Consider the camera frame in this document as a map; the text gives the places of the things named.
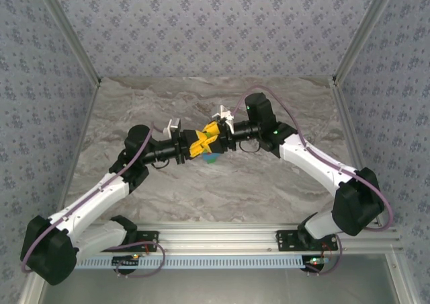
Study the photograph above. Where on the green two-by-two lego brick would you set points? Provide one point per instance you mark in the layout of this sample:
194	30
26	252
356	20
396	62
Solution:
215	160

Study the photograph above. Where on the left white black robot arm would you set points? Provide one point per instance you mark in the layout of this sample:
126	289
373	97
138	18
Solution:
90	196

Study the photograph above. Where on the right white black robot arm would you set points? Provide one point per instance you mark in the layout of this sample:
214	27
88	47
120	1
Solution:
312	156

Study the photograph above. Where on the left black adapter board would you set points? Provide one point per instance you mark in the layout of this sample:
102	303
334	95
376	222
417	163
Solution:
124	261

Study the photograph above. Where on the black adapter board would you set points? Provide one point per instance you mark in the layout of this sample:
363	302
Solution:
315	261
124	261

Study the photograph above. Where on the grey metal sheet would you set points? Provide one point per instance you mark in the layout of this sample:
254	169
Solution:
218	287

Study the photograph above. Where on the right black adapter board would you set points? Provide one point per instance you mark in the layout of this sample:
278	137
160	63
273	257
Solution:
315	261

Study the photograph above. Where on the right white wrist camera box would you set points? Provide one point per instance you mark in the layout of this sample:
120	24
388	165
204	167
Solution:
223	117

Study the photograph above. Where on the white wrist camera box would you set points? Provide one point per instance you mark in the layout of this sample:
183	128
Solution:
172	126
223	117

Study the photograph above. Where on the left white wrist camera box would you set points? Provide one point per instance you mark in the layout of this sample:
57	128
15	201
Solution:
172	126

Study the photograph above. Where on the left aluminium side rail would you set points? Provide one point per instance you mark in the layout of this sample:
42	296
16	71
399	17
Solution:
85	117

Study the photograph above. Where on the aluminium side rail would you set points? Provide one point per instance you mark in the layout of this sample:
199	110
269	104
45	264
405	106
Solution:
85	117
348	122

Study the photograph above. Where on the aluminium mounting rail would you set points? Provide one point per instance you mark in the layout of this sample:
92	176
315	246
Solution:
218	238

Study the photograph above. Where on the right aluminium side rail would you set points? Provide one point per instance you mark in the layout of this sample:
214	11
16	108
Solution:
348	122

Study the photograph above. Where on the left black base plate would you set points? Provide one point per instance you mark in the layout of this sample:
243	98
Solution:
139	247

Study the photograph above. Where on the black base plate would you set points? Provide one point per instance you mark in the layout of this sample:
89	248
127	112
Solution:
285	241
139	247

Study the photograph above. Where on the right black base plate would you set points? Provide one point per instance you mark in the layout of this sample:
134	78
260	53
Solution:
285	241

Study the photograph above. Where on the right aluminium corner post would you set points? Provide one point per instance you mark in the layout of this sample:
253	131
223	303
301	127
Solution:
363	31

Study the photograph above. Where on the aluminium corner post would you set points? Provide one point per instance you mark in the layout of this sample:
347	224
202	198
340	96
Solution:
363	31
70	31

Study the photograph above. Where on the left aluminium corner post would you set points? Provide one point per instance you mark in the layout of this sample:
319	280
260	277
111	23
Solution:
70	31

